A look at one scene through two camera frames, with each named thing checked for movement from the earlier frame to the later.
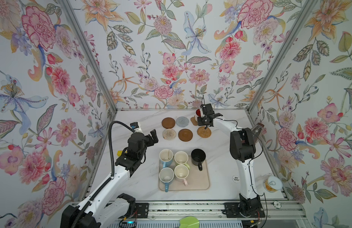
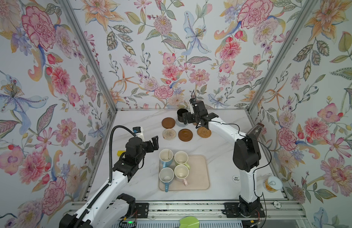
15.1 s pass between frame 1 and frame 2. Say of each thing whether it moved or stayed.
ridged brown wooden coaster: stayed
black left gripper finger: moved
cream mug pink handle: stayed
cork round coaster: stayed
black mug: moved
